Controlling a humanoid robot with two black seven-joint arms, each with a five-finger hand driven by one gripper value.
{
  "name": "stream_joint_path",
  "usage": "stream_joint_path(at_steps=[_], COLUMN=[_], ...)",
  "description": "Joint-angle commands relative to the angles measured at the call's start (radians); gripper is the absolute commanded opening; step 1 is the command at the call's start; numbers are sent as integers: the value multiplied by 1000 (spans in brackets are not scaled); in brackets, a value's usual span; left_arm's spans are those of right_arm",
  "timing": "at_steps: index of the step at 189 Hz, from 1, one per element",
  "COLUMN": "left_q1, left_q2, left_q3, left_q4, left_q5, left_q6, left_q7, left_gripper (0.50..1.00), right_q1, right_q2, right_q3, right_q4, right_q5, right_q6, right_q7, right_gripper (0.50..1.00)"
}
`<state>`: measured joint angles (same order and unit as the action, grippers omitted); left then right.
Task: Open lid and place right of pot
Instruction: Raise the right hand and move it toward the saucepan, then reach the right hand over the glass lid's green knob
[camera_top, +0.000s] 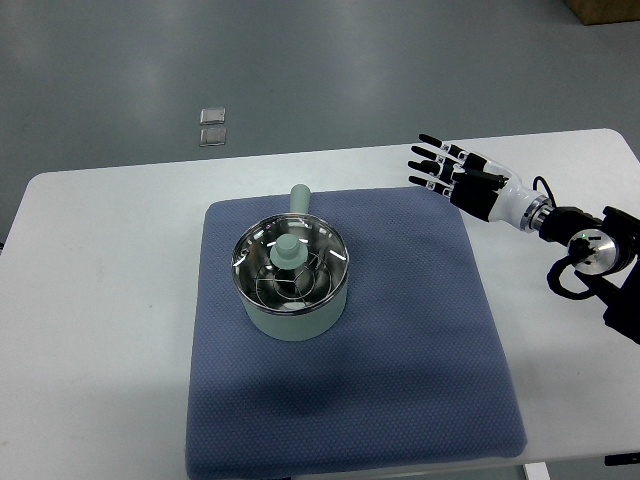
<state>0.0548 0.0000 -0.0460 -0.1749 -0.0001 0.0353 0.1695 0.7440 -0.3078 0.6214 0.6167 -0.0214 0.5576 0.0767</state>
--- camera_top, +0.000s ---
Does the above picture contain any blue quilted mat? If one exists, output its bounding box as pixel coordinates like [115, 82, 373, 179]
[186, 186, 527, 479]

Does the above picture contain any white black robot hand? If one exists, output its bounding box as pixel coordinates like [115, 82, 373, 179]
[408, 134, 553, 232]

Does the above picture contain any glass lid green knob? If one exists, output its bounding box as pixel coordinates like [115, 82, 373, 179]
[231, 213, 350, 316]

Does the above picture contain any green steel pot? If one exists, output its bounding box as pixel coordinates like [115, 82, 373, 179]
[238, 184, 348, 342]

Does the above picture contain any upper floor metal plate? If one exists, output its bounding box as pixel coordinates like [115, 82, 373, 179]
[199, 107, 226, 125]

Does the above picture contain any black table bracket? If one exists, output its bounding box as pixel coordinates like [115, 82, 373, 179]
[604, 452, 640, 467]

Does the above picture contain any brown cardboard box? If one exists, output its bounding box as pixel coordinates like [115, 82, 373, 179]
[564, 0, 639, 26]

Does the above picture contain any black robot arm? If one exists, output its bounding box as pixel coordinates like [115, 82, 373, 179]
[531, 176, 639, 342]

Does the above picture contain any wire steamer rack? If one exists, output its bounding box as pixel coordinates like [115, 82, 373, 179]
[251, 255, 333, 310]

